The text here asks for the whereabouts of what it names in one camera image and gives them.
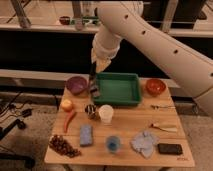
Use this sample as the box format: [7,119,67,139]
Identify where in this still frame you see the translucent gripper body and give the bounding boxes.
[91,54,111,73]

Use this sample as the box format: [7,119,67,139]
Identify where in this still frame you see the black handled brush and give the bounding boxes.
[88,63,100,98]

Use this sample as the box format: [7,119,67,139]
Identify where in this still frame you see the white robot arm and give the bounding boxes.
[91,1,213,117]

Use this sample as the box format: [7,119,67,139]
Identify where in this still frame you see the purple bowl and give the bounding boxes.
[65,76,87,95]

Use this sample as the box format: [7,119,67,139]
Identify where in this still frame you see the distant red bowl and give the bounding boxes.
[59,16,70,25]

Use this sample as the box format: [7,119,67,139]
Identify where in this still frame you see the green plastic tray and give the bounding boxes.
[93,72,141,106]

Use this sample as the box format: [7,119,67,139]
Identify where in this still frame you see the distant green box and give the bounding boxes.
[83,16,99,26]

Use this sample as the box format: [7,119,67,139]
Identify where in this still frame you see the striped small cup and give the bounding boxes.
[85,104,97,119]

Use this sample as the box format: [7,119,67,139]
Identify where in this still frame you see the white cup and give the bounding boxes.
[98,105,114,124]

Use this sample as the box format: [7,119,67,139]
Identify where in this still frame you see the yellow red apple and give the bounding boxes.
[61,99,73,112]

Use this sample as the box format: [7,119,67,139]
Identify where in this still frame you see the orange carrot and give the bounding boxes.
[63,110,76,133]

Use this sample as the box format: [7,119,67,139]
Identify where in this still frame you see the metal fork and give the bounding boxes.
[151,105,175,109]

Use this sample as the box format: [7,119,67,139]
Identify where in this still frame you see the blue sponge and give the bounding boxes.
[80,125,93,146]

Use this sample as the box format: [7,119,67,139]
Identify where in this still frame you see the blue cup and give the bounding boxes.
[105,136,121,153]

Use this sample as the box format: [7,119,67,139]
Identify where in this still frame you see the wooden table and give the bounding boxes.
[45,91,195,168]

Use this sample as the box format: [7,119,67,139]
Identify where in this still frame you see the light blue cloth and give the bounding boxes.
[130,130,159,159]

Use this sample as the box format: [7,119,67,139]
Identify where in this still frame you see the bunch of dark grapes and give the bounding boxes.
[49,135,81,158]

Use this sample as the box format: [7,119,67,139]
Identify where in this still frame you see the wooden handled knife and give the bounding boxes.
[151,123,177,132]

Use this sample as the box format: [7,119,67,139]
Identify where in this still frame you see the black cables on floor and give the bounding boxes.
[0,91,36,169]

